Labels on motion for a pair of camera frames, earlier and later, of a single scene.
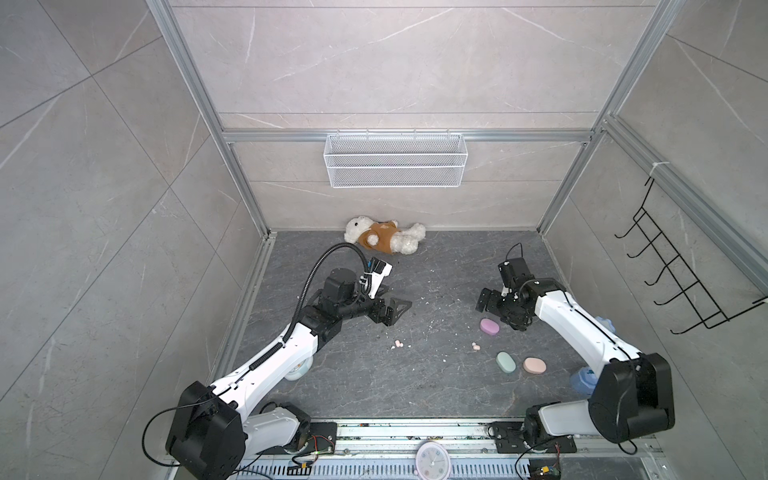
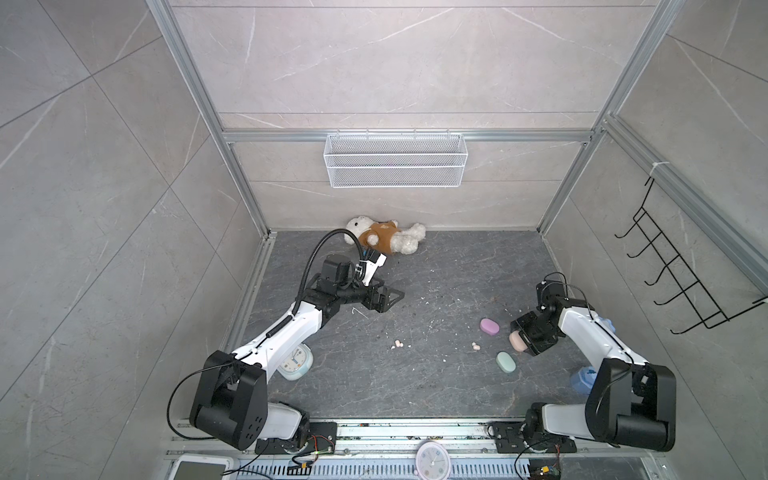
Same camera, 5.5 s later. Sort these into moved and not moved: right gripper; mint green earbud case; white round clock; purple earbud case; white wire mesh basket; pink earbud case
Moved: right gripper; pink earbud case
Not moved: white wire mesh basket; mint green earbud case; white round clock; purple earbud case
